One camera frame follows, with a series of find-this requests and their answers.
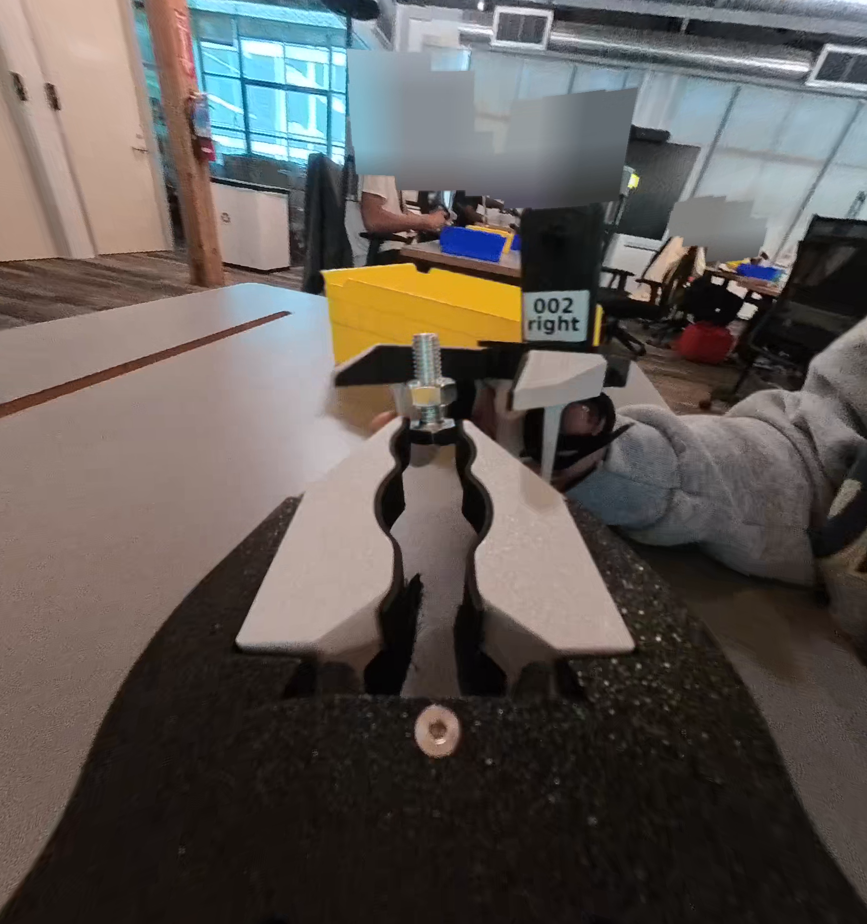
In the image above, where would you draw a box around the black jacket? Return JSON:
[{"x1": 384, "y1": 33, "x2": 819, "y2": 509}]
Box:
[{"x1": 302, "y1": 153, "x2": 355, "y2": 294}]

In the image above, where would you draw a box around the red bag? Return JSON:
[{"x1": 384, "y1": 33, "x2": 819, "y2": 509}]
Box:
[{"x1": 675, "y1": 321, "x2": 738, "y2": 365}]

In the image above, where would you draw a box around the silver hex nut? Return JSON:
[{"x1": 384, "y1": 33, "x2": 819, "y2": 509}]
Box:
[{"x1": 403, "y1": 377, "x2": 460, "y2": 422}]

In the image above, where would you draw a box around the black bag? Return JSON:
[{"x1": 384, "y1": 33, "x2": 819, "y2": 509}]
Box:
[{"x1": 682, "y1": 278, "x2": 746, "y2": 327}]

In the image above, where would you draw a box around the wooden top desk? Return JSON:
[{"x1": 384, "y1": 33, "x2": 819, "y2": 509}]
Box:
[{"x1": 401, "y1": 242, "x2": 525, "y2": 284}]

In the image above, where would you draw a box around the black mesh office chair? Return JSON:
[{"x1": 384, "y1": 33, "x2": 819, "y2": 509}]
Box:
[{"x1": 735, "y1": 215, "x2": 867, "y2": 397}]

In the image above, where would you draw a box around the brown wooden post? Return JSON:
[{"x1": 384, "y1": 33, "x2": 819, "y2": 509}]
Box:
[{"x1": 144, "y1": 0, "x2": 225, "y2": 288}]

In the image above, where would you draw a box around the white ceiling air vent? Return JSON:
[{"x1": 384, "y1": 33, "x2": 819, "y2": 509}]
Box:
[
  {"x1": 809, "y1": 43, "x2": 867, "y2": 90},
  {"x1": 491, "y1": 6, "x2": 554, "y2": 51}
]

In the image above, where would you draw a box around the person's right forearm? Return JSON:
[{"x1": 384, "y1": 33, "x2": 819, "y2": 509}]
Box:
[{"x1": 567, "y1": 289, "x2": 867, "y2": 587}]

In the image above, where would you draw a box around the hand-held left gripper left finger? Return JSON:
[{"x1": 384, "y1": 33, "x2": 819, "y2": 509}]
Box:
[{"x1": 236, "y1": 416, "x2": 413, "y2": 676}]

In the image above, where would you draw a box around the blue plastic bin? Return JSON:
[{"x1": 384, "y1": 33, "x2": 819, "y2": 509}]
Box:
[{"x1": 439, "y1": 226, "x2": 511, "y2": 263}]

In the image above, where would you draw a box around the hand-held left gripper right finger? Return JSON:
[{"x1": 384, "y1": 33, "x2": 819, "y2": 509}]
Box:
[{"x1": 453, "y1": 421, "x2": 636, "y2": 672}]

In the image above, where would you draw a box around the black wall screen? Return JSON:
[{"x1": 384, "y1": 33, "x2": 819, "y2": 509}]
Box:
[{"x1": 607, "y1": 126, "x2": 702, "y2": 241}]

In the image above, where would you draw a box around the red fire extinguisher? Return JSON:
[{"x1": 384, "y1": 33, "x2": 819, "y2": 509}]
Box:
[{"x1": 191, "y1": 94, "x2": 217, "y2": 162}]

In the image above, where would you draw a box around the person's right hand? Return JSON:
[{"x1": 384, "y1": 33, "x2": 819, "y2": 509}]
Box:
[{"x1": 559, "y1": 400, "x2": 617, "y2": 494}]

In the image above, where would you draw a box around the silver threaded bolt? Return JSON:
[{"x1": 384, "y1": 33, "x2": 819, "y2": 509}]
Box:
[{"x1": 406, "y1": 332, "x2": 457, "y2": 443}]

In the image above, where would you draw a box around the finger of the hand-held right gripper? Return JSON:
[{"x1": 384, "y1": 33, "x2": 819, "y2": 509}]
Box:
[{"x1": 334, "y1": 341, "x2": 609, "y2": 411}]

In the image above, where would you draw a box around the silver air duct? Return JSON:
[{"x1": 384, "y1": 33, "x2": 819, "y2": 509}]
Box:
[{"x1": 549, "y1": 20, "x2": 867, "y2": 82}]

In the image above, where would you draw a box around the white door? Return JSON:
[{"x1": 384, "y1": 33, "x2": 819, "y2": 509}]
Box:
[
  {"x1": 22, "y1": 0, "x2": 176, "y2": 256},
  {"x1": 0, "y1": 0, "x2": 99, "y2": 265}
]

